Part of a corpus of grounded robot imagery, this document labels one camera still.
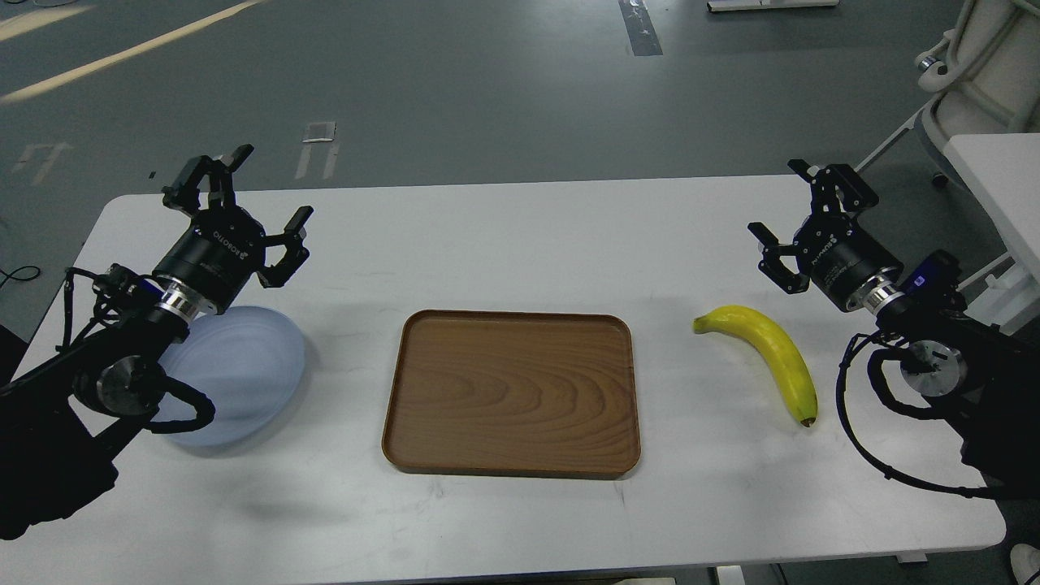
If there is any light blue plate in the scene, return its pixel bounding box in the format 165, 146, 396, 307
159, 305, 307, 448

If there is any white side table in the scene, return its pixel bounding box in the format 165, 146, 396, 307
943, 133, 1039, 336

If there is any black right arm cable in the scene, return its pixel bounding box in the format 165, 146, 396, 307
835, 331, 1040, 501

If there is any yellow banana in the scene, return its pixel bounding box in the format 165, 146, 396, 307
691, 305, 818, 428

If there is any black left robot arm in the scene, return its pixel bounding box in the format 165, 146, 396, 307
1, 144, 314, 540

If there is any white office chair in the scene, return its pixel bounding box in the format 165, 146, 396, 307
856, 1, 1039, 189

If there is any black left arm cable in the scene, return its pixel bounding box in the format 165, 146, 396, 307
145, 375, 217, 435

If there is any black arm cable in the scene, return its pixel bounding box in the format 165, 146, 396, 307
145, 375, 217, 435
835, 331, 1040, 501

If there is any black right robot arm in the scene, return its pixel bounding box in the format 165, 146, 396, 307
749, 158, 1038, 501

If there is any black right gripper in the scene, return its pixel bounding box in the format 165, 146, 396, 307
747, 159, 905, 312

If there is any brown wooden tray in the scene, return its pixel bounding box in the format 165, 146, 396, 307
380, 310, 642, 480

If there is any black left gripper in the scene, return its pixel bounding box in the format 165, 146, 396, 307
153, 145, 314, 314

